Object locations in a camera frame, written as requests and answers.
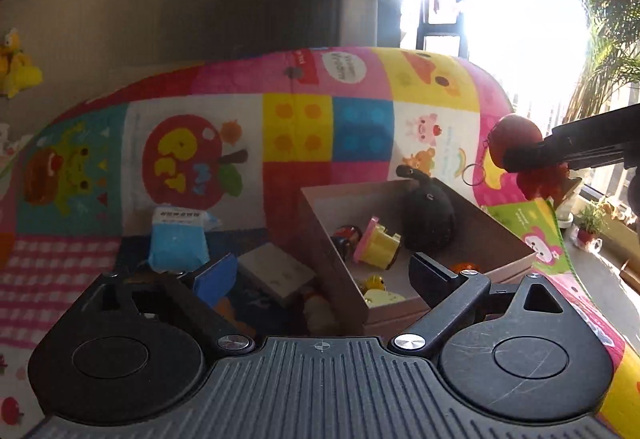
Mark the black-haired toy figurine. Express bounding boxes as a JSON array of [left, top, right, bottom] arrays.
[[330, 225, 363, 262]]

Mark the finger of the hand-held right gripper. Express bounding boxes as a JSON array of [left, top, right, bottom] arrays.
[[501, 105, 640, 173]]

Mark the pink cardboard box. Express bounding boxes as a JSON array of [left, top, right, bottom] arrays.
[[299, 176, 537, 337]]

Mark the pudding shaped toy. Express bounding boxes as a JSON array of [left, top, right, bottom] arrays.
[[352, 216, 403, 270]]

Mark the yellow green plush toy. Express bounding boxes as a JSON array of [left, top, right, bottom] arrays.
[[0, 28, 45, 100]]

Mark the red hooded doll keychain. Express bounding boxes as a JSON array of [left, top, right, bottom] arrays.
[[461, 114, 585, 204]]

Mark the white battery charger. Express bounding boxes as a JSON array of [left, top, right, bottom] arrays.
[[236, 241, 317, 309]]

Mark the blue white tissue pack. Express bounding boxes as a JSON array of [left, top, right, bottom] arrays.
[[147, 206, 223, 272]]

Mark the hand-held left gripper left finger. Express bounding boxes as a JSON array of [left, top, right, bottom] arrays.
[[97, 253, 256, 355]]

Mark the small potted plant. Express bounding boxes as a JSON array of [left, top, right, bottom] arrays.
[[572, 201, 608, 252]]

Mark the small yellow toy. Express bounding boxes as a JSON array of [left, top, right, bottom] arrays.
[[359, 275, 407, 307]]

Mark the beige toy figure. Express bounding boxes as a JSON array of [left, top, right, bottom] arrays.
[[300, 286, 346, 335]]

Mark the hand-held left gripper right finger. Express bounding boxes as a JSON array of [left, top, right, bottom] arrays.
[[390, 251, 576, 360]]

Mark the floral cloth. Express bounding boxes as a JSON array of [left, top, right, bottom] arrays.
[[0, 121, 33, 170]]

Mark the black plush toy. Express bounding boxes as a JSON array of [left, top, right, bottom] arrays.
[[395, 164, 457, 254]]

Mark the colourful cartoon play mat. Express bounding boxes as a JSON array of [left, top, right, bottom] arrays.
[[0, 46, 631, 439]]

